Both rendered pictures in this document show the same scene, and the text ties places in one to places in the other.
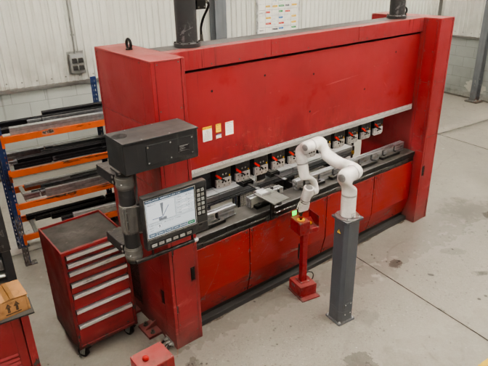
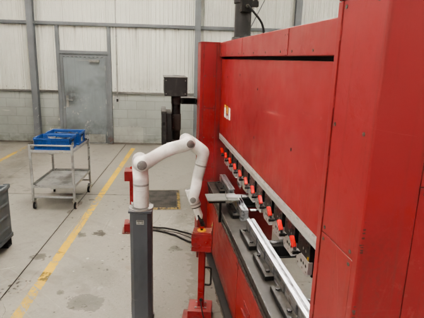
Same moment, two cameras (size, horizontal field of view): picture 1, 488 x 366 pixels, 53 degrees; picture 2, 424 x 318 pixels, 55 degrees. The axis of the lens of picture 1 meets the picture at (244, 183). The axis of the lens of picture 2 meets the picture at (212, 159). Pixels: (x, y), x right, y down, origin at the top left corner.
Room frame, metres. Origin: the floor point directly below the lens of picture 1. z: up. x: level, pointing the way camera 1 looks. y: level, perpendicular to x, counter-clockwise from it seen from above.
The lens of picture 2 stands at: (5.38, -3.15, 2.13)
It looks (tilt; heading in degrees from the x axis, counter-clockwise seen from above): 14 degrees down; 119
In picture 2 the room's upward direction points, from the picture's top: 2 degrees clockwise
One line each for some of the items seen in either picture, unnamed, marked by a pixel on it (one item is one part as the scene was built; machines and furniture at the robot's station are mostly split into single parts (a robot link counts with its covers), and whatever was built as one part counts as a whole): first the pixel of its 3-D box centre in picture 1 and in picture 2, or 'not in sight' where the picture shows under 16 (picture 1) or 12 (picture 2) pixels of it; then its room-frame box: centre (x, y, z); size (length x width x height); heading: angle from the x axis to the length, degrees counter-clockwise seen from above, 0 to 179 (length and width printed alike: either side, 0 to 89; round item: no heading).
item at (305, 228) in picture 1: (304, 221); (202, 236); (3.84, -0.53, 0.75); 0.20 x 0.16 x 0.18; 117
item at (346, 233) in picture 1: (343, 269); (142, 265); (3.45, -0.81, 0.50); 0.18 x 0.18 x 1.00; 32
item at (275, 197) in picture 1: (271, 196); (221, 197); (3.85, -0.24, 1.00); 0.26 x 0.18 x 0.01; 38
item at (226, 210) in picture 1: (210, 217); (226, 185); (3.62, 0.29, 0.92); 0.50 x 0.06 x 0.10; 128
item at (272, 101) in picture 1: (314, 95); (264, 122); (4.37, -0.65, 1.74); 3.00 x 0.08 x 0.80; 128
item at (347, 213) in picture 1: (348, 205); (141, 195); (3.45, -0.81, 1.09); 0.19 x 0.19 x 0.18
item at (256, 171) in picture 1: (258, 163); (239, 166); (3.95, -0.13, 1.26); 0.15 x 0.09 x 0.17; 128
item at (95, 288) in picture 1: (91, 284); not in sight; (3.31, 1.25, 0.50); 0.50 x 0.50 x 1.00; 38
